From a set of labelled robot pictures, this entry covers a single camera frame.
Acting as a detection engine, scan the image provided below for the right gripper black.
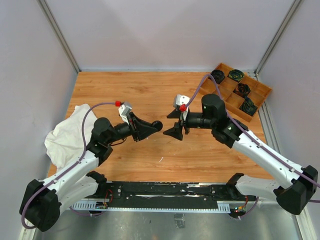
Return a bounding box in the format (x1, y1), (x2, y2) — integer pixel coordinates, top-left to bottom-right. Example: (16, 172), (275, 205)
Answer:
(163, 108), (215, 140)

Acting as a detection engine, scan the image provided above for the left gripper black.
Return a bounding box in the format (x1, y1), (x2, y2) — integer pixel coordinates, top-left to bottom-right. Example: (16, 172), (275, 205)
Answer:
(106, 112), (158, 144)

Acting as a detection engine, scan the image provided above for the black charging case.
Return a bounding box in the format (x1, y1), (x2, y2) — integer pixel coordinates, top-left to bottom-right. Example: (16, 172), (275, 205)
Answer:
(152, 120), (163, 132)

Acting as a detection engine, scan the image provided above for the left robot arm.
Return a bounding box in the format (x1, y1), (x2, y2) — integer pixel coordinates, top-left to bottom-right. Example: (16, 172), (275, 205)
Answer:
(19, 112), (163, 232)

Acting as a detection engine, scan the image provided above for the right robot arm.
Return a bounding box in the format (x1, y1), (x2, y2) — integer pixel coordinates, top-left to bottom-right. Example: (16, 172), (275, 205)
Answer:
(163, 93), (319, 215)

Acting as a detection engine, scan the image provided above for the dark swirl cup far left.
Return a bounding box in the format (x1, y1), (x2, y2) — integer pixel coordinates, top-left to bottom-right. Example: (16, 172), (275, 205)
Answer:
(211, 69), (225, 85)

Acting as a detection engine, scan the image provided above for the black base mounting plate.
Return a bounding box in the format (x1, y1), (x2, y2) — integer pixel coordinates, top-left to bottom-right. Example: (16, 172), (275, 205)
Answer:
(96, 181), (256, 211)

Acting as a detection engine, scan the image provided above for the wooden compartment tray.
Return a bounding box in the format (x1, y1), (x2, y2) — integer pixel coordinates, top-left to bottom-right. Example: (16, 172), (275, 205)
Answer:
(199, 63), (272, 122)

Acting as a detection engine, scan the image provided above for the blue green swirl cup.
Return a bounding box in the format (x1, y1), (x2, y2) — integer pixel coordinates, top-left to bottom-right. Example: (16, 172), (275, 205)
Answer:
(239, 97), (258, 116)

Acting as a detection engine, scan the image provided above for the dark red swirl cup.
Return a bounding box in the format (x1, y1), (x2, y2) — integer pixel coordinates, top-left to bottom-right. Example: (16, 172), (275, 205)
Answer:
(233, 83), (251, 98)

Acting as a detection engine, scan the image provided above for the white cloth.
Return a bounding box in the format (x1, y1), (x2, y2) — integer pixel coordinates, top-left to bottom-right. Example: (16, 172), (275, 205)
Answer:
(44, 103), (97, 172)

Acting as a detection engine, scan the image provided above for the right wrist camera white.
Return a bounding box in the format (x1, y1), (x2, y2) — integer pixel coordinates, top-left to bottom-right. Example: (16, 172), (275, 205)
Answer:
(173, 94), (190, 112)

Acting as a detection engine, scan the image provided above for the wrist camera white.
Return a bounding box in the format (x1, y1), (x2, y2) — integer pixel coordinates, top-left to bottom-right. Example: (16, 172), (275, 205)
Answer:
(118, 101), (132, 124)
(173, 94), (190, 112)

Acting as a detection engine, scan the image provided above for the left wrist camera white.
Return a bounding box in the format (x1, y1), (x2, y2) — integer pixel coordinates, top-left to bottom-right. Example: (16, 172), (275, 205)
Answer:
(118, 101), (132, 124)

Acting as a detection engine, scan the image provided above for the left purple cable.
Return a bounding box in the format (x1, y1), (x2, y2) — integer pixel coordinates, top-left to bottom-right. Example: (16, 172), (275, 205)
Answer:
(20, 100), (123, 230)

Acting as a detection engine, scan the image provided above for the slotted cable duct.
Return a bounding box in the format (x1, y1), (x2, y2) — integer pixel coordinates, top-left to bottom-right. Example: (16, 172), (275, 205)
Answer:
(69, 201), (231, 213)

